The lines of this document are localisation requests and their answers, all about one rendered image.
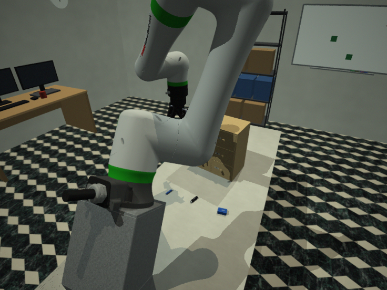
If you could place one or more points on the light wooden chest of drawers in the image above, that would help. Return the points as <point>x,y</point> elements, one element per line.
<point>240,128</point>

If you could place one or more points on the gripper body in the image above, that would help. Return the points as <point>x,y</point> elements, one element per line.
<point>178,103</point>

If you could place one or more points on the blue 9v battery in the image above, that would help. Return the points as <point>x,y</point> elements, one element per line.
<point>222,211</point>

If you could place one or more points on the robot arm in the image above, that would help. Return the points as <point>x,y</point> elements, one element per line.
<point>142,138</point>

